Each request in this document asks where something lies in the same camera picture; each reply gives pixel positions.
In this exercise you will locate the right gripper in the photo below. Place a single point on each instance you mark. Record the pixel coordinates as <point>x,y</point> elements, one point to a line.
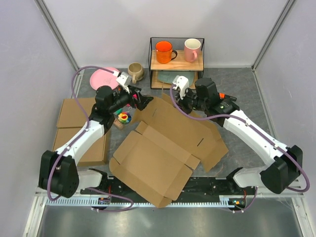
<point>181,103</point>

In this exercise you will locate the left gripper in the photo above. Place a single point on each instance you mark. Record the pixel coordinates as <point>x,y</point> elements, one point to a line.
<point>141,101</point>

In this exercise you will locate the brown cardboard box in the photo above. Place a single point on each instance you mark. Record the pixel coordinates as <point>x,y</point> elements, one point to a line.
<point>158,157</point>

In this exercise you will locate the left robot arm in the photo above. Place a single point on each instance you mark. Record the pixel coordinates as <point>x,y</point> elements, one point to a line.
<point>58,169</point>

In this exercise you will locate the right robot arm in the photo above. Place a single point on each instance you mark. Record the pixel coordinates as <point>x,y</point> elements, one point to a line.
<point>282,168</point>

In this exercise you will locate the sunflower toy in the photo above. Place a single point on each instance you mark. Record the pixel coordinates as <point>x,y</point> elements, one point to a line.
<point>124,117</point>

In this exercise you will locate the beige ceramic mug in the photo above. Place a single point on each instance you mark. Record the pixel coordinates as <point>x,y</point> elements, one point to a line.
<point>136,71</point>

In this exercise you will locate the green ceramic tray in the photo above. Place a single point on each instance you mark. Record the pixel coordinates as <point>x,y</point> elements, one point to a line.
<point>168,77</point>

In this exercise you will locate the orange highlighter marker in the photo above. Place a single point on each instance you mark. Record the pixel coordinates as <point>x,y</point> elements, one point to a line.
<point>225,96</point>

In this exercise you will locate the pink plastic plate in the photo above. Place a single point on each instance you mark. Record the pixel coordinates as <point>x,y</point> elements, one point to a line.
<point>100,78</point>

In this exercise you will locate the orange enamel mug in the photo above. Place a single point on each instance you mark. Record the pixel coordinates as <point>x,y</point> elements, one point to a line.
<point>165,52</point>

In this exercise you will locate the pink ceramic mug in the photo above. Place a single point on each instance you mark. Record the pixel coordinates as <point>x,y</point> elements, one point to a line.
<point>191,49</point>

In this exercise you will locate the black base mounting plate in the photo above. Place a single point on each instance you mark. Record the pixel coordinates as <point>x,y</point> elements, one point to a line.
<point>204,186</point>

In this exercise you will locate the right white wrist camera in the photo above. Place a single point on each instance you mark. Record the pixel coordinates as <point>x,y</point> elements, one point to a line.
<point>181,84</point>

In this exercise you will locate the black wire shelf rack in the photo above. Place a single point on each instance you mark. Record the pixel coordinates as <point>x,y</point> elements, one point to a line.
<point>178,64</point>

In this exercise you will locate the grey slotted cable duct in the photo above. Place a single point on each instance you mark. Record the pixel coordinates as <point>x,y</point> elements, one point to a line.
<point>106,201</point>

